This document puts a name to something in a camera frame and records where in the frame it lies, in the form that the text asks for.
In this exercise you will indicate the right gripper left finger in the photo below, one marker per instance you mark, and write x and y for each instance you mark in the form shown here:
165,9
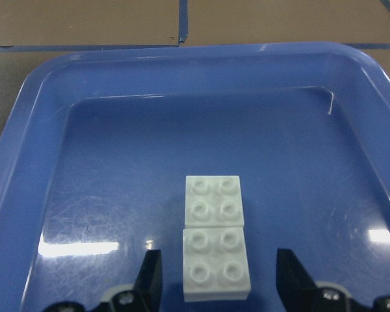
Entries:
146,292

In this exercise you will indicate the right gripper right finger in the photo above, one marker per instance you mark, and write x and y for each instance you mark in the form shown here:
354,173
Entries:
299,292

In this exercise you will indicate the white block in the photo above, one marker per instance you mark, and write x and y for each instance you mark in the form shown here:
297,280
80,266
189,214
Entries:
215,264

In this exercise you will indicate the white block corner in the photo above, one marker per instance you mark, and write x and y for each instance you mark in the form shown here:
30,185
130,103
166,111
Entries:
213,201

